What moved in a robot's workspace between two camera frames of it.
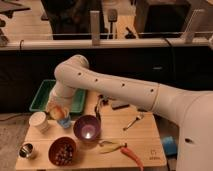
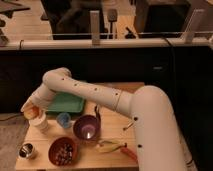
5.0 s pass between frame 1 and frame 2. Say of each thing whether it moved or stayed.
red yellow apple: moved
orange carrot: stayed
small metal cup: stayed
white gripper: moved
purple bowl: stayed
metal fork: stayed
